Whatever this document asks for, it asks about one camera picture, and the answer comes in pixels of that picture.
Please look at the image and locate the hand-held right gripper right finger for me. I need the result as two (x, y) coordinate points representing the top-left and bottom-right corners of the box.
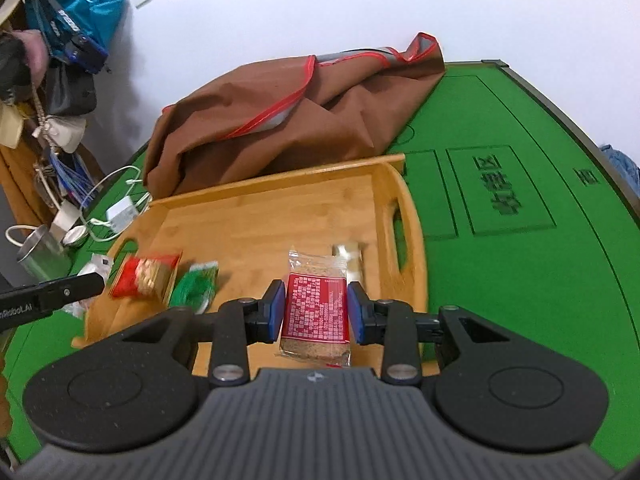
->
(347, 281), (516, 386)

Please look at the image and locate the white charger with cable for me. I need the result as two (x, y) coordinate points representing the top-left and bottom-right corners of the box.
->
(82, 165), (153, 243)

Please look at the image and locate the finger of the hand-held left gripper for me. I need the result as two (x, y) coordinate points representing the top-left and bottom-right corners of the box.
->
(37, 272), (106, 313)

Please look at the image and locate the metal cup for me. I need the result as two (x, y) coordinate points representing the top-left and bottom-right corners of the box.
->
(16, 225), (74, 283)

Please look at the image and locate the dark blue bag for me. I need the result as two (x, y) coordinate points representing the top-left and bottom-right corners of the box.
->
(50, 35), (108, 73)

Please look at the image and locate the red gold nut packet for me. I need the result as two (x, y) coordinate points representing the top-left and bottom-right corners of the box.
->
(109, 254), (183, 302)

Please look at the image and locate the small white handbag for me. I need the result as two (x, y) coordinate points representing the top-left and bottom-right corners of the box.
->
(32, 116), (86, 153)

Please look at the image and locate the red biscuit packet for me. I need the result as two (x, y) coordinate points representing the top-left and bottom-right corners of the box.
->
(276, 245), (352, 368)

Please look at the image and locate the teal bag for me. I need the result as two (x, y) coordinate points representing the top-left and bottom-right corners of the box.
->
(25, 0), (126, 61)

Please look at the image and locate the gold spotted white packet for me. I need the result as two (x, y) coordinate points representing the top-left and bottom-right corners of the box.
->
(331, 241), (368, 288)

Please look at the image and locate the blue cloth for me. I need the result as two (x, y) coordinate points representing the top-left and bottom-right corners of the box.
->
(597, 144), (640, 186)

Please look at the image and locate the pink cloth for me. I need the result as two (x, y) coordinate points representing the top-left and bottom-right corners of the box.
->
(22, 30), (51, 81)

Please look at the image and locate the green snack packet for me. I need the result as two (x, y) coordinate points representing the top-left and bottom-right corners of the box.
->
(168, 261), (220, 310)

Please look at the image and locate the black handbag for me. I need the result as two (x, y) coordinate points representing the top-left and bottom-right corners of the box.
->
(45, 62), (97, 117)

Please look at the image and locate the brown cloth bag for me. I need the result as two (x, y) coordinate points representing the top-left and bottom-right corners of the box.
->
(142, 31), (447, 201)

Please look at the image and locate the dark cloth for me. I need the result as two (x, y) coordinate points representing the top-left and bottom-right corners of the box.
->
(0, 35), (31, 106)

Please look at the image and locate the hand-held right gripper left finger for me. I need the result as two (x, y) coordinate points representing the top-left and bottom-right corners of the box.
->
(122, 280), (286, 387)

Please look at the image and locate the wooden tray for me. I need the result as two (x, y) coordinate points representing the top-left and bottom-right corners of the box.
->
(71, 154), (429, 378)

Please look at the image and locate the brown white snack packet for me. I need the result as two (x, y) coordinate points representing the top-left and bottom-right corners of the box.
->
(74, 254), (115, 320)

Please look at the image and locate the white paper bag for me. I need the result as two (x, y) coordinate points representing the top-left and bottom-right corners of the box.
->
(5, 201), (82, 248)

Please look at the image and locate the blue cord bundle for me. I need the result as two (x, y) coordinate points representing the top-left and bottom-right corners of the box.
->
(47, 152), (93, 208)

